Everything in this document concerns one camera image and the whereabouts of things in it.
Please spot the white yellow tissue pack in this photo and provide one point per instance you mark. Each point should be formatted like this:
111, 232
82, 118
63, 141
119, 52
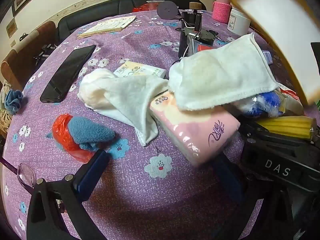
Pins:
142, 70

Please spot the paper notebook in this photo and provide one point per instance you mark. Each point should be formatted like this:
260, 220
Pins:
110, 26

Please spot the pink knitted sleeve bottle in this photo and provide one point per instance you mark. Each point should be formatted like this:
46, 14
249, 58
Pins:
221, 11

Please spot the black smartphone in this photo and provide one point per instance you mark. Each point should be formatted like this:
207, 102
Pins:
67, 75

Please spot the black tools on chair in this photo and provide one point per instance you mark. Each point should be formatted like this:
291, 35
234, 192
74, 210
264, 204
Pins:
45, 52

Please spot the black sofa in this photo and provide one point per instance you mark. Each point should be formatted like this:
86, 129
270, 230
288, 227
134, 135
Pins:
100, 10

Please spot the red plastic bag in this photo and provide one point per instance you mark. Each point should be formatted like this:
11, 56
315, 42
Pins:
291, 93
60, 132

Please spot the small wall plaque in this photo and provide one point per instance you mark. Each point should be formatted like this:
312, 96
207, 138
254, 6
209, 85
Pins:
11, 29

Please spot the blue knitted cloth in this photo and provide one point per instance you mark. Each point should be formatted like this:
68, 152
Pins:
13, 101
90, 130

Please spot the white towel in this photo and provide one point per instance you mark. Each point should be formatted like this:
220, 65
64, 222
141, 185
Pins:
125, 92
220, 75

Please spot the black ink bottle with cork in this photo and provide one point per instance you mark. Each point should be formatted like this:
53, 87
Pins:
192, 17

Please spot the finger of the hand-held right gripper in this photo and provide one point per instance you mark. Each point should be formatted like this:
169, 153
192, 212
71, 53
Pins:
252, 131

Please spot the brown chair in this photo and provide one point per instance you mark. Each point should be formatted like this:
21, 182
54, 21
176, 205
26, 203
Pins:
27, 55

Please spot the purple eyeglasses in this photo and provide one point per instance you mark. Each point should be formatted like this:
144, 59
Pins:
26, 177

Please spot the red bag on sofa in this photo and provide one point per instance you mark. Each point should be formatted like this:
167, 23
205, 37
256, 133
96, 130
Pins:
142, 7

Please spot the purple floral tablecloth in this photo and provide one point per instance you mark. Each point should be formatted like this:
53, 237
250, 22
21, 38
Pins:
150, 192

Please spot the white wall outlet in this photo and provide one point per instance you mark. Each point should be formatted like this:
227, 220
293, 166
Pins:
13, 43

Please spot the black electric motor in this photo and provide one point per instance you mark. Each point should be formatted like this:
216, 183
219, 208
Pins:
200, 34

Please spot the white plastic jar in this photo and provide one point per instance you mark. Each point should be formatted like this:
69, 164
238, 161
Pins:
237, 21

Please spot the yellow green tube packet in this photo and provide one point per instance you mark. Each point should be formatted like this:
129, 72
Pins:
285, 127

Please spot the pink tissue pack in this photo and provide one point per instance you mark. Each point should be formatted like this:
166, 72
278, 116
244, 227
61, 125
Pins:
195, 135

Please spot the clear plastic cup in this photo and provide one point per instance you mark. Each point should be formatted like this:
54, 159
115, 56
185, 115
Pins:
152, 3

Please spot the blue white foil packet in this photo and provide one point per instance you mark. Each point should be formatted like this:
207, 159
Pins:
265, 102

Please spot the striped cloth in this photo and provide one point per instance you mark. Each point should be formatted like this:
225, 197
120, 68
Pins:
5, 115

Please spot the round grey disc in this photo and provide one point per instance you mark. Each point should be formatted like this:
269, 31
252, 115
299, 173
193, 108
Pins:
166, 9

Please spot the red label wet wipe packet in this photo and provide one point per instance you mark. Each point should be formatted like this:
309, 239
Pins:
203, 48

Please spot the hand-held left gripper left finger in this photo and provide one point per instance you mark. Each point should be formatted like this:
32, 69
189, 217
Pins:
91, 172

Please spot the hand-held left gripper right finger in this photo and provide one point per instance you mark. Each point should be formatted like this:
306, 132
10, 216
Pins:
226, 175

